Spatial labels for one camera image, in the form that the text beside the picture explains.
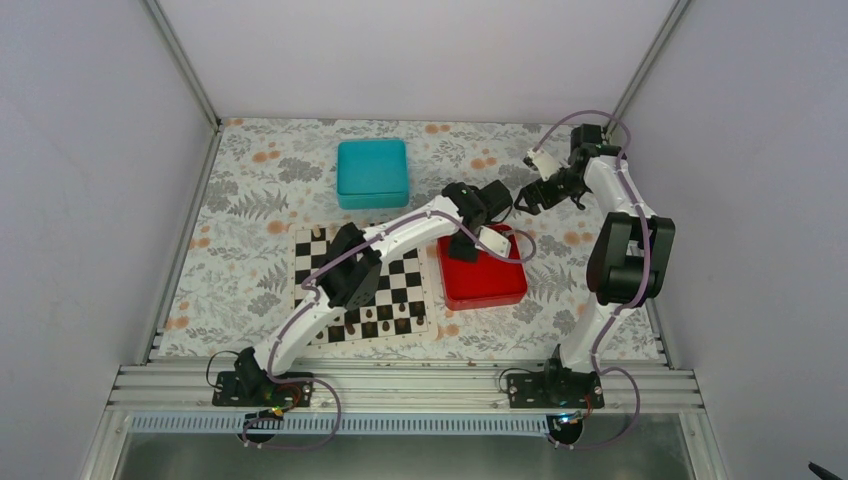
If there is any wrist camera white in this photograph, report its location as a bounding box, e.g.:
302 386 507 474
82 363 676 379
523 149 560 181
477 226 511 258

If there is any black white chessboard mat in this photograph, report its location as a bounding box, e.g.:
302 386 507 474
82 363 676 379
290 224 437 354

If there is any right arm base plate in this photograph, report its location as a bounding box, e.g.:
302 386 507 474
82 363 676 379
505 372 605 410

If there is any aluminium rail frame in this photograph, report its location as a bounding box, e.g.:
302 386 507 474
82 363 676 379
107 361 704 414

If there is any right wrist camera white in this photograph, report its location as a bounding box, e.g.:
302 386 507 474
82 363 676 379
523 149 560 181

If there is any teal plastic box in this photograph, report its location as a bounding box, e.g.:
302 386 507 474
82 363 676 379
336 139 410 210

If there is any red plastic tray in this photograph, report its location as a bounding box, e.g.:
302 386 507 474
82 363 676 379
437 236 528 311

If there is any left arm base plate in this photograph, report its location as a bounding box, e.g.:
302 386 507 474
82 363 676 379
211 371 314 410

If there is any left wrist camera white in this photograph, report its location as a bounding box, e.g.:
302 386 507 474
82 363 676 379
477 226 511 258

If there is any floral patterned tablecloth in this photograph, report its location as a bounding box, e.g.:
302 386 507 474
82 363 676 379
158 117 664 362

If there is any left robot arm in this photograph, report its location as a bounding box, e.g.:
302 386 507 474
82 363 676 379
234 180 512 405

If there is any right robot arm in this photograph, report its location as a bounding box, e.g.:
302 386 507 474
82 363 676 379
514 124 676 407

